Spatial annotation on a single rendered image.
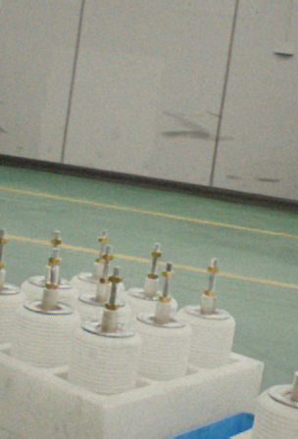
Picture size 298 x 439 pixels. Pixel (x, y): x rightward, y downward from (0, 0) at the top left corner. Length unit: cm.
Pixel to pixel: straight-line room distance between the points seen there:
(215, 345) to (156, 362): 13
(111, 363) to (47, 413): 11
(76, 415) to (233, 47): 543
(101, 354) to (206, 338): 24
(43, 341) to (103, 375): 12
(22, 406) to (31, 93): 564
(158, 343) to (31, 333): 18
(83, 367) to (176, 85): 538
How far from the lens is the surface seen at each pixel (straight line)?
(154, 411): 115
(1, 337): 128
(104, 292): 129
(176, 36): 645
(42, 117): 668
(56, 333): 119
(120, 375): 112
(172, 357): 121
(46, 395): 114
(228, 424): 128
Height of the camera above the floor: 55
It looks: 7 degrees down
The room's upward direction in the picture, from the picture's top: 8 degrees clockwise
